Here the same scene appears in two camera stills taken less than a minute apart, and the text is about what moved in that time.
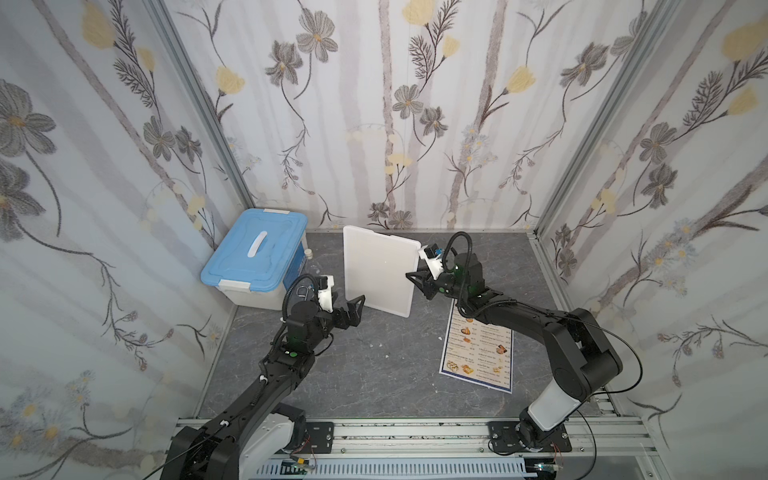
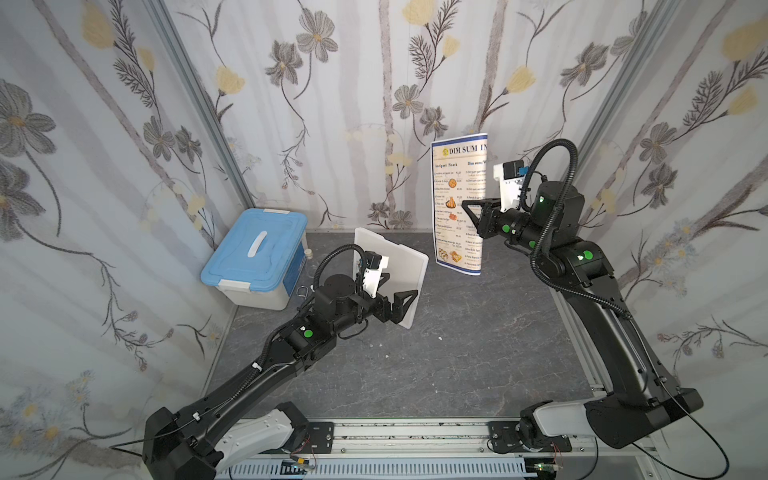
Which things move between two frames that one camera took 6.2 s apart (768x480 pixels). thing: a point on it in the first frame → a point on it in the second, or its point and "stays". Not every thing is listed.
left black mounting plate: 318,438 stays
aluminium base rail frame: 597,440 stays
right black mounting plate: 503,436 stays
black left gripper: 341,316 → 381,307
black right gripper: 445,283 → 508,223
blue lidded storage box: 252,265 stays
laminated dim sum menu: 477,352 → 460,172
